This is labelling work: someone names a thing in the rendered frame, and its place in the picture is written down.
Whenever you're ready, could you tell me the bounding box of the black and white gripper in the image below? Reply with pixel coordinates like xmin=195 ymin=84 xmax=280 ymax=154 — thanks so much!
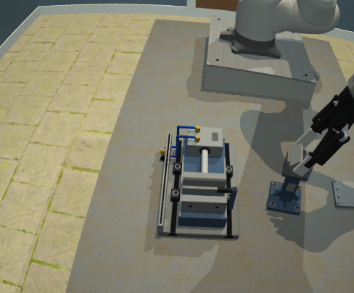
xmin=293 ymin=86 xmax=354 ymax=176

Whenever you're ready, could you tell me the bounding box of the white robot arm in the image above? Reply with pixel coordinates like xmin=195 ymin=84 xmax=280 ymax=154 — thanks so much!
xmin=219 ymin=0 xmax=339 ymax=59

